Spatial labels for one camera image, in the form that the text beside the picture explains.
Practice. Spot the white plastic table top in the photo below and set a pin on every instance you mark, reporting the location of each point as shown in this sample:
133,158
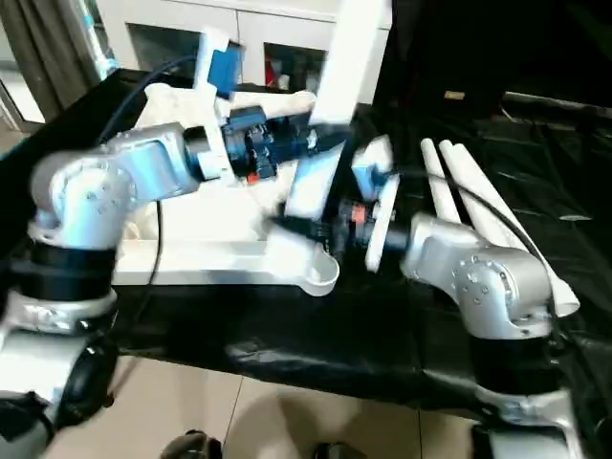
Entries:
210,253

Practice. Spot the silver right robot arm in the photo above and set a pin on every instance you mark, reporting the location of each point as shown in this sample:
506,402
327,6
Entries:
488,287

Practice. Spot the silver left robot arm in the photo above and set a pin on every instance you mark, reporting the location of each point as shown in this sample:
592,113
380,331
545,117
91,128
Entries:
105,191

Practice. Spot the white glass door cabinet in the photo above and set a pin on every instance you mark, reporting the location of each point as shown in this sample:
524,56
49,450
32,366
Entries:
249,29

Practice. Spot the black table mat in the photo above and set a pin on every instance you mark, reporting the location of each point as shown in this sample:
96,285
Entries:
287,344

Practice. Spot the small yellow label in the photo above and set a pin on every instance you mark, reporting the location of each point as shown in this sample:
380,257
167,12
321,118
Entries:
455,96

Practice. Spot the light blue background object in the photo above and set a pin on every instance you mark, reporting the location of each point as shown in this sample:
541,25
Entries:
103,48

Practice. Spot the black right robot foot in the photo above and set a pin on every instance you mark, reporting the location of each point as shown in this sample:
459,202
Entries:
341,451

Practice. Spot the black robot foot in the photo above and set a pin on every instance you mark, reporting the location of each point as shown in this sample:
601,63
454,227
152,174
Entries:
191,446
341,451

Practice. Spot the grey curtain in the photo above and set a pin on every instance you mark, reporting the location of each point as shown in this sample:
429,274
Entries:
43,53

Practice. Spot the black left robot foot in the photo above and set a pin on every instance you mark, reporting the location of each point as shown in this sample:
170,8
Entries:
191,446

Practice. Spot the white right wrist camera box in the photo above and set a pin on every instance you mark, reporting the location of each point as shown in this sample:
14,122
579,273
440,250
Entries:
381,206

